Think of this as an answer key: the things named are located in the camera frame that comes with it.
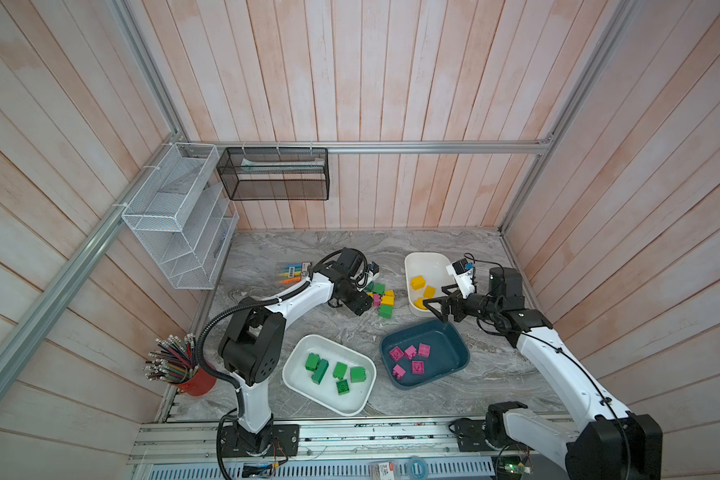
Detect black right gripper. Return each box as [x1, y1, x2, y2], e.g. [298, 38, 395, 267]
[423, 282, 498, 322]

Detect pink lego small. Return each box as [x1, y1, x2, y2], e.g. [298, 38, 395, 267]
[417, 344, 430, 359]

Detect long green lego brick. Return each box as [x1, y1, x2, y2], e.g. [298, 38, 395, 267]
[311, 359, 329, 385]

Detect green square lego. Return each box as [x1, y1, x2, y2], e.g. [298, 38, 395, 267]
[336, 379, 350, 395]

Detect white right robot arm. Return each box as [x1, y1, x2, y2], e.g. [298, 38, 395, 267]
[423, 258, 663, 479]

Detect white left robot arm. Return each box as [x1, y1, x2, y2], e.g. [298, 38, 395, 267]
[193, 248, 380, 455]

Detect white rectangular bin far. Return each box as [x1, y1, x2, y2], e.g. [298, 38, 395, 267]
[404, 252, 453, 318]

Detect white rectangular bin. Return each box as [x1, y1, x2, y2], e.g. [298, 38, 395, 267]
[282, 334, 377, 417]
[404, 252, 453, 318]

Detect teal rectangular bin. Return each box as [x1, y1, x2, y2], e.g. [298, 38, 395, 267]
[380, 319, 470, 390]

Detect highlighter marker pack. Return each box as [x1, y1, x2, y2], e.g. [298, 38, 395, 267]
[275, 262, 312, 284]

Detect white rectangular bin near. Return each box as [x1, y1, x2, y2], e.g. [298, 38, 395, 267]
[282, 334, 377, 417]

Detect red cup of pencils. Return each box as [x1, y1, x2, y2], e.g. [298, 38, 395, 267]
[143, 333, 216, 397]

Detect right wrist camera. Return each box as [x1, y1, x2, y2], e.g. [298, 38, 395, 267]
[446, 257, 476, 299]

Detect black mesh wall basket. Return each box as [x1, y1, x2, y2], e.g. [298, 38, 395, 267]
[216, 146, 331, 201]

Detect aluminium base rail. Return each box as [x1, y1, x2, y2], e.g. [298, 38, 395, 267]
[126, 417, 564, 479]

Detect white wire mesh shelf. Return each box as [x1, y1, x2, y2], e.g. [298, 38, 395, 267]
[122, 143, 239, 290]

